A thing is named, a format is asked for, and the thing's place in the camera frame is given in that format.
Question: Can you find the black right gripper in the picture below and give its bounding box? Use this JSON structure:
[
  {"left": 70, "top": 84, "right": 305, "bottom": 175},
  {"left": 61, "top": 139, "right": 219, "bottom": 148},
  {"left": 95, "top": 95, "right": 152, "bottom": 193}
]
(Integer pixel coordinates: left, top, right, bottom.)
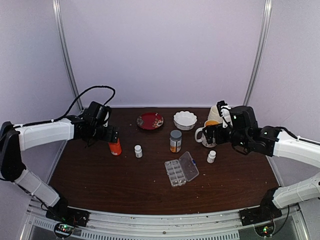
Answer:
[{"left": 203, "top": 123, "right": 250, "bottom": 149}]

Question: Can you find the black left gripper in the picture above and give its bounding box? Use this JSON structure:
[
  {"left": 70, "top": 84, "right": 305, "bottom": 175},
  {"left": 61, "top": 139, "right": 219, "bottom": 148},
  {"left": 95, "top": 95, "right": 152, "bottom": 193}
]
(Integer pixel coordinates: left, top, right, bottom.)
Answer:
[{"left": 90, "top": 123, "right": 119, "bottom": 143}]

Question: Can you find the small white pill bottle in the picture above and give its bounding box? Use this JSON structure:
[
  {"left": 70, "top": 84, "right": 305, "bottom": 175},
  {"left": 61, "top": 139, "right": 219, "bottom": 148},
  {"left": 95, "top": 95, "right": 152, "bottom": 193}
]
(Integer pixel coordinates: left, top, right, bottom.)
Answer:
[{"left": 134, "top": 145, "right": 143, "bottom": 158}]

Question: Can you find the clear plastic pill organizer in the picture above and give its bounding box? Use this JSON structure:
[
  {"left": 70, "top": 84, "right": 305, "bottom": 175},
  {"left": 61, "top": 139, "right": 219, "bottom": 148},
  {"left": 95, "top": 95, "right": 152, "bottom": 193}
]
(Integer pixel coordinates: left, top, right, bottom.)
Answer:
[{"left": 164, "top": 151, "right": 200, "bottom": 187}]

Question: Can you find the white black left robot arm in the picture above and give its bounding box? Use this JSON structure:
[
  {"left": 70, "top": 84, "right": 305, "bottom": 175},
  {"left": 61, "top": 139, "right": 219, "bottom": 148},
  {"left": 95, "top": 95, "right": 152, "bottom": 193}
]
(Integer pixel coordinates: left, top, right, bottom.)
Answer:
[{"left": 0, "top": 101, "right": 119, "bottom": 222}]

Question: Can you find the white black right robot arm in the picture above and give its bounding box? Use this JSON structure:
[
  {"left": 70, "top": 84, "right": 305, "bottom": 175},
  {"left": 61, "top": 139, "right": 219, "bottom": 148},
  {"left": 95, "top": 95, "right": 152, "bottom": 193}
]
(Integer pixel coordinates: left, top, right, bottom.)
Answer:
[{"left": 202, "top": 101, "right": 320, "bottom": 221}]

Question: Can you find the orange pill bottle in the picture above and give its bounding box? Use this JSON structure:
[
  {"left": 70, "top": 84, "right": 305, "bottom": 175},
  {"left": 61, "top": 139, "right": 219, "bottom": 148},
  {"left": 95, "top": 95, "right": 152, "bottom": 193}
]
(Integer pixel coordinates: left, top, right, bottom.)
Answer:
[{"left": 108, "top": 138, "right": 122, "bottom": 156}]

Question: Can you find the floral mug yellow inside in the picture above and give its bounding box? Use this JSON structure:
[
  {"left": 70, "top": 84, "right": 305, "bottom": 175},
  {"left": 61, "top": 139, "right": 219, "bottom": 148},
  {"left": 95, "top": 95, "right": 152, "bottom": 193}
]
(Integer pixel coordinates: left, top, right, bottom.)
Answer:
[{"left": 194, "top": 120, "right": 219, "bottom": 148}]

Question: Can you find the cream ribbed ceramic mug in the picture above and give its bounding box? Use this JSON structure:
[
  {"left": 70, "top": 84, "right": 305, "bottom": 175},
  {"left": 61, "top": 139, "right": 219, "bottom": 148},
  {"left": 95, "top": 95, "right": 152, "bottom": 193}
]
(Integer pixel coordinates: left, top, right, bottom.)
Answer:
[{"left": 207, "top": 105, "right": 223, "bottom": 123}]

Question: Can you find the white scalloped bowl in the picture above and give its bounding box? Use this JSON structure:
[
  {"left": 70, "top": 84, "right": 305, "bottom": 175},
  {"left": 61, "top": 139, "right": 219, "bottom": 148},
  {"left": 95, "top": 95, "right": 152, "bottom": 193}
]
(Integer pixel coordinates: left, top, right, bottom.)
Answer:
[{"left": 173, "top": 111, "right": 198, "bottom": 131}]

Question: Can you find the red floral plate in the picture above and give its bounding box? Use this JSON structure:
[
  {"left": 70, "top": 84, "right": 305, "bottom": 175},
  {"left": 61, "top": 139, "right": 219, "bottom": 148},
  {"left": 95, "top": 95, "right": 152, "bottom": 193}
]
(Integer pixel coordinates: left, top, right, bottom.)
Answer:
[{"left": 136, "top": 112, "right": 164, "bottom": 130}]

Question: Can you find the grey lid supplement bottle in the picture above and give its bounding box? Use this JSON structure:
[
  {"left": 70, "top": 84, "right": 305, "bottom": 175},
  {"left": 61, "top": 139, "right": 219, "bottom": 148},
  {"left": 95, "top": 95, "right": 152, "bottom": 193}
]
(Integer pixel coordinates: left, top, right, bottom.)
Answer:
[{"left": 169, "top": 129, "right": 182, "bottom": 153}]

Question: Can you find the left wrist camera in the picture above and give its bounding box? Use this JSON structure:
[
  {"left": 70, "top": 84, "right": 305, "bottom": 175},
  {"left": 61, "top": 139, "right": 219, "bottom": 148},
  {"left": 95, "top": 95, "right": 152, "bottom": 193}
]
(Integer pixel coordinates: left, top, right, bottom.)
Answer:
[{"left": 82, "top": 101, "right": 112, "bottom": 127}]

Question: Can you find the front aluminium rail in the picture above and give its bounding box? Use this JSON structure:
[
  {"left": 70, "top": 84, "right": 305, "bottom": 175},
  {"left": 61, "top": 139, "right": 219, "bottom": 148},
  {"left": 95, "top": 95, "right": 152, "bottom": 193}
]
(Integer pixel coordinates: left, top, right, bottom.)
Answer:
[{"left": 24, "top": 202, "right": 303, "bottom": 240}]

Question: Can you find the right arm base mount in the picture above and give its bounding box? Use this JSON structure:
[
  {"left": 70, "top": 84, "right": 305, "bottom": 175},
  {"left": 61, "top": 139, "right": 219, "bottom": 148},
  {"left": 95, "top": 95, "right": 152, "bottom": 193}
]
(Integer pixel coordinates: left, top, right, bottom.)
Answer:
[{"left": 239, "top": 206, "right": 282, "bottom": 238}]

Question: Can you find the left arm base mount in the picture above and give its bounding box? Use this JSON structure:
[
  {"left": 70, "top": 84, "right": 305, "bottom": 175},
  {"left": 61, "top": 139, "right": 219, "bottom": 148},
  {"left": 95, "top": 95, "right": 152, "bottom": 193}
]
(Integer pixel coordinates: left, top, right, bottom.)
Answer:
[{"left": 45, "top": 207, "right": 90, "bottom": 239}]

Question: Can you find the left aluminium frame post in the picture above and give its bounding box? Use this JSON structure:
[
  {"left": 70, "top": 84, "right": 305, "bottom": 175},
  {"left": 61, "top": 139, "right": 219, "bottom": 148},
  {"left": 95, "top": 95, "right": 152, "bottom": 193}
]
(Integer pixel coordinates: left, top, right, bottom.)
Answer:
[{"left": 52, "top": 0, "right": 80, "bottom": 98}]

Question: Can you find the aluminium frame post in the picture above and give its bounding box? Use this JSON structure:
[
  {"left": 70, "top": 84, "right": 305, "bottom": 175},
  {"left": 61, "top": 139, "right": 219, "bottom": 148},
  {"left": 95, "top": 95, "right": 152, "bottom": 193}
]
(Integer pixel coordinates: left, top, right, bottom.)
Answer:
[
  {"left": 52, "top": 0, "right": 80, "bottom": 98},
  {"left": 243, "top": 0, "right": 273, "bottom": 106}
]

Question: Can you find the right aluminium frame post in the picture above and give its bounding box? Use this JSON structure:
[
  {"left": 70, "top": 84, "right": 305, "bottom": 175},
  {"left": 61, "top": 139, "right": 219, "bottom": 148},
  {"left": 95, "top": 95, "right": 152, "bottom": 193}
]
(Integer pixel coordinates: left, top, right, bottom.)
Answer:
[{"left": 243, "top": 0, "right": 273, "bottom": 106}]

